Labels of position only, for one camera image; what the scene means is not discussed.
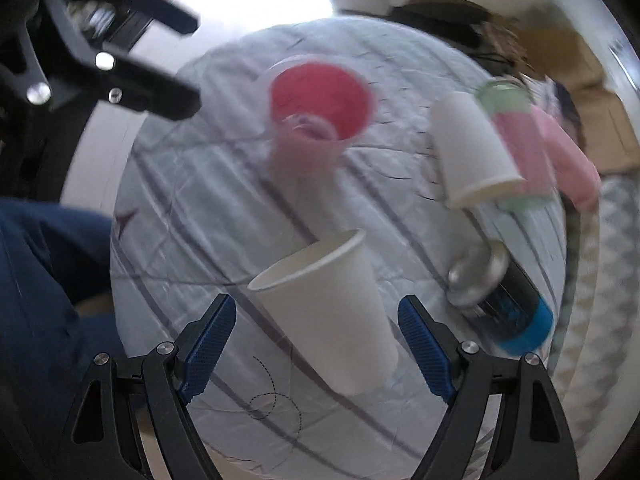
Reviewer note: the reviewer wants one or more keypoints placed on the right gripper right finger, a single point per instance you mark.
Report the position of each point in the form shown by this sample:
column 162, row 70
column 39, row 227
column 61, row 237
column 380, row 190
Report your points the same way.
column 531, row 439

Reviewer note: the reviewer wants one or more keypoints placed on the pink translucent plastic cup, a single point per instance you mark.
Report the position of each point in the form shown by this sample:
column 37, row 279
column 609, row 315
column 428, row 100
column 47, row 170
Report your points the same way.
column 313, row 107

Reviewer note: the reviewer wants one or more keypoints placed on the pink and green cup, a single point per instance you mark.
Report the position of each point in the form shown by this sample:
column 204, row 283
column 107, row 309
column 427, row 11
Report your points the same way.
column 508, row 105

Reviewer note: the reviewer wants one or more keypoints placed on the person's blue trousers leg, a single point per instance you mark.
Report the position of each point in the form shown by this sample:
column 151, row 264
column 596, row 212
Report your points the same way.
column 52, row 259

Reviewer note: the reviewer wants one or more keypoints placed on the pink cushion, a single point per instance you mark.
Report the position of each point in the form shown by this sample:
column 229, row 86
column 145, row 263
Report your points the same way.
column 575, row 175

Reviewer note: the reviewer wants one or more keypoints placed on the black and blue can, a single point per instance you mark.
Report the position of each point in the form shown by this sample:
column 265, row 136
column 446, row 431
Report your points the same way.
column 491, row 290

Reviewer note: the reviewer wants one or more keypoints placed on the cardboard box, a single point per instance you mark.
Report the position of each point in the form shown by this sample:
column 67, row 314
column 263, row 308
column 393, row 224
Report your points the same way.
column 562, row 56

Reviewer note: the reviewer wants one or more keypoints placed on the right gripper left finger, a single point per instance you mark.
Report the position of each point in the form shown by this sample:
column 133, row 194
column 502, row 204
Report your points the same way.
column 101, row 439

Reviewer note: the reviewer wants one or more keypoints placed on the white paper cup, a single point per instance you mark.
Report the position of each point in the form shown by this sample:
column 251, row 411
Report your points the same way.
column 476, row 165
column 325, row 299

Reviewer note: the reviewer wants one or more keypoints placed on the patterned triangle sofa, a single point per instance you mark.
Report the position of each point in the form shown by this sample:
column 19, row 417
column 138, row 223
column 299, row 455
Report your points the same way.
column 594, row 358

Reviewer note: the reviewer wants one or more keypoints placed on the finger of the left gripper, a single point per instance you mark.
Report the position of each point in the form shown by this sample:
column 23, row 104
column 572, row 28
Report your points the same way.
column 145, row 10
column 144, row 88

